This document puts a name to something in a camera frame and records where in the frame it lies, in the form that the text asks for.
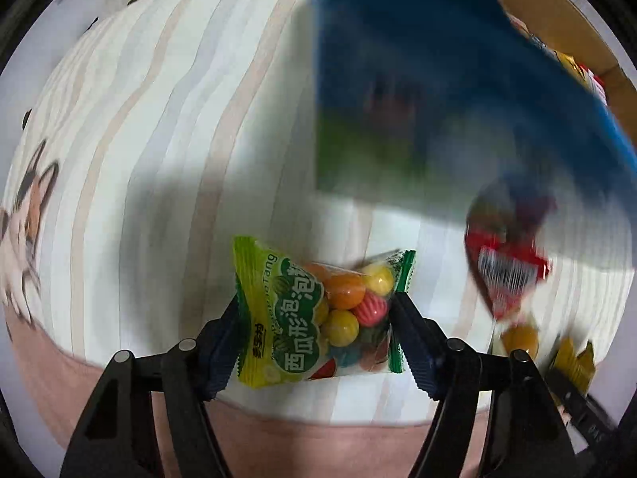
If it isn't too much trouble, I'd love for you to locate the braised egg packet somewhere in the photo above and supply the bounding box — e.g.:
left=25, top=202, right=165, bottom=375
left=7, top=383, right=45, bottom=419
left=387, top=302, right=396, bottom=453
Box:
left=490, top=314, right=540, bottom=359

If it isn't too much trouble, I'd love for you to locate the red triangular snack packet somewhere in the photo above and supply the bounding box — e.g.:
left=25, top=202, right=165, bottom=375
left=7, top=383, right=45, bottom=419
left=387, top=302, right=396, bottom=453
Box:
left=464, top=194, right=554, bottom=321

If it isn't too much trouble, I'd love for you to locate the green gumball candy bag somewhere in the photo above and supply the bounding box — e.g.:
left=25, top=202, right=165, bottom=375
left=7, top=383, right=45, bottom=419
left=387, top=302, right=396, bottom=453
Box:
left=232, top=235, right=416, bottom=390

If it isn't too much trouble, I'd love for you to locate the blue cardboard box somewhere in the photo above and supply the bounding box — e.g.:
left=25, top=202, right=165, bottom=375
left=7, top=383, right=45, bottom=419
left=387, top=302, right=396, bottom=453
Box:
left=313, top=0, right=636, bottom=212

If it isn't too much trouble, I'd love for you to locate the small yellow snack packet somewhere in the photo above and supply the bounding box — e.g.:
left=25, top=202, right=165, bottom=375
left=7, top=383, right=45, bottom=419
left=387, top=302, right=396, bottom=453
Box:
left=549, top=337, right=596, bottom=395

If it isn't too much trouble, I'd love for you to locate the striped blanket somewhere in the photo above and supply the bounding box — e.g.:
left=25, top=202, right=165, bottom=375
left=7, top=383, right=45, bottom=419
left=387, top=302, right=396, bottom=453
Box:
left=0, top=0, right=634, bottom=426

